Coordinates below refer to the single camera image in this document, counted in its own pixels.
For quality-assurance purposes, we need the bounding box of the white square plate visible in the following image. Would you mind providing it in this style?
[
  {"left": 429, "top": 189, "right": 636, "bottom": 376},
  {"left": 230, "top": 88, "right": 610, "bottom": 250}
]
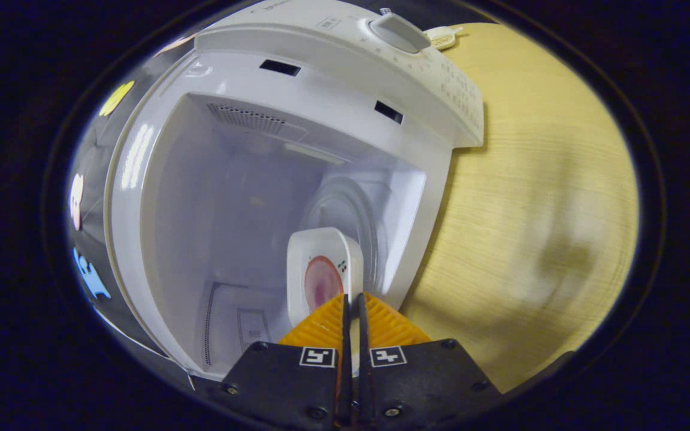
[{"left": 287, "top": 227, "right": 365, "bottom": 378}]

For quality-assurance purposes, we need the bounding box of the white microwave oven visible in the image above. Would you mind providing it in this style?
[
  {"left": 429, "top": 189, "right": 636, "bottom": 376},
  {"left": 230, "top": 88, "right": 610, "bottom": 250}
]
[{"left": 104, "top": 0, "right": 485, "bottom": 384}]

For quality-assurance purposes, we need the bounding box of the pink ham slice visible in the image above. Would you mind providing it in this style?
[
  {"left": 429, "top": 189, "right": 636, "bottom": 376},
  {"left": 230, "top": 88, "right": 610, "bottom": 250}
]
[{"left": 304, "top": 256, "right": 346, "bottom": 315}]

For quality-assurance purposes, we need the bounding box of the small white snack dish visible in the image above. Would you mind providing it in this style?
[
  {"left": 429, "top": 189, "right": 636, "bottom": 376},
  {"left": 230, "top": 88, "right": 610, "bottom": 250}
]
[{"left": 424, "top": 25, "right": 464, "bottom": 50}]

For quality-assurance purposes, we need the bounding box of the glass microwave turntable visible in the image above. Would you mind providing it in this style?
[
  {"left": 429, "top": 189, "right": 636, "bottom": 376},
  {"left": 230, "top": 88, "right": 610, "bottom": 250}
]
[{"left": 300, "top": 175, "right": 389, "bottom": 300}]

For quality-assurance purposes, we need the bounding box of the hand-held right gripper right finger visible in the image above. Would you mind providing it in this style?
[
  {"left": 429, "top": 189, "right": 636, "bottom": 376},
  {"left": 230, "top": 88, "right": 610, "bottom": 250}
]
[{"left": 356, "top": 292, "right": 503, "bottom": 430}]

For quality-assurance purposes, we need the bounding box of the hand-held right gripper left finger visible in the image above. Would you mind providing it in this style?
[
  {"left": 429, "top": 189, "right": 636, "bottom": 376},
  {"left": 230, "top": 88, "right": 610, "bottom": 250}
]
[{"left": 219, "top": 292, "right": 353, "bottom": 430}]

